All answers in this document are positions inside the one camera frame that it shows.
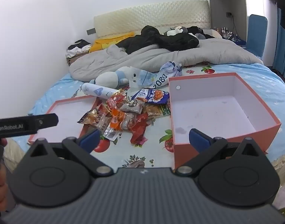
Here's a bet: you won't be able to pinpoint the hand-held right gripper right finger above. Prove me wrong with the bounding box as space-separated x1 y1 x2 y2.
175 128 264 176

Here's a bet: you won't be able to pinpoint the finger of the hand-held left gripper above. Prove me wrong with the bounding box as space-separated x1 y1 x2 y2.
28 113 59 131

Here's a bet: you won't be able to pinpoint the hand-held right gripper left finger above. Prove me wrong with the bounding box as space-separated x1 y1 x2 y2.
28 128 115 178

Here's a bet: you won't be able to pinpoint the pink cardboard box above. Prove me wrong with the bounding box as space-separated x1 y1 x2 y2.
169 73 282 169

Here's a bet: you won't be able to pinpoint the pile of snack packets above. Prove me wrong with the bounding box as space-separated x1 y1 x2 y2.
77 89 171 145

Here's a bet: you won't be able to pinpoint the blue snack packet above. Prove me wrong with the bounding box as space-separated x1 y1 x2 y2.
132 88 170 104

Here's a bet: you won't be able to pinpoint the pink box lid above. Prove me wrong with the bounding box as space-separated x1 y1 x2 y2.
28 95 101 145

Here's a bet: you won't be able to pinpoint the beige cloth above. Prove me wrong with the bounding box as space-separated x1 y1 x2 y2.
4 140 28 173

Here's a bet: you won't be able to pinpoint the white spray bottle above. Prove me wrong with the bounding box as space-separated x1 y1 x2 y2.
80 83 120 98

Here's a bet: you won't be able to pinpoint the white and blue plush toy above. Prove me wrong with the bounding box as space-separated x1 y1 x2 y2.
89 66 139 88

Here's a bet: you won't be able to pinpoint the cardboard box of clothes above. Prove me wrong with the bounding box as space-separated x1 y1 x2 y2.
65 39 92 67

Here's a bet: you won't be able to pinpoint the crumpled blue-white plastic bag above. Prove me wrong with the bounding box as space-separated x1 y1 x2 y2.
131 61 182 89

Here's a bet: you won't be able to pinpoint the grey quilt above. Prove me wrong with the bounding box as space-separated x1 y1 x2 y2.
69 37 264 80

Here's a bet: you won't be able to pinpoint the yellow cloth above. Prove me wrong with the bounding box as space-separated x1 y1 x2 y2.
89 32 136 53

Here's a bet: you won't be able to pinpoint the black clothes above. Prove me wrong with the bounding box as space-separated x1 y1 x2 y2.
116 25 215 54

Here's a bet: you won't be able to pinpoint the black and white plush toy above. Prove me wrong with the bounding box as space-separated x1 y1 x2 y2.
163 26 188 37

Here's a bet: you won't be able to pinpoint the small bottles on desk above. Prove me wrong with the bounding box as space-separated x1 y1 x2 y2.
221 27 234 39

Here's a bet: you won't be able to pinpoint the blue chair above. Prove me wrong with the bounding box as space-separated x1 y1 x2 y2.
246 14 268 60

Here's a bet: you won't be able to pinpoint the blue curtain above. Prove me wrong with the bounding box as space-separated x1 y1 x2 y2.
272 5 285 80

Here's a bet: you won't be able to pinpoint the cream padded headboard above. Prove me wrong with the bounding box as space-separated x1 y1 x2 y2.
93 0 212 39

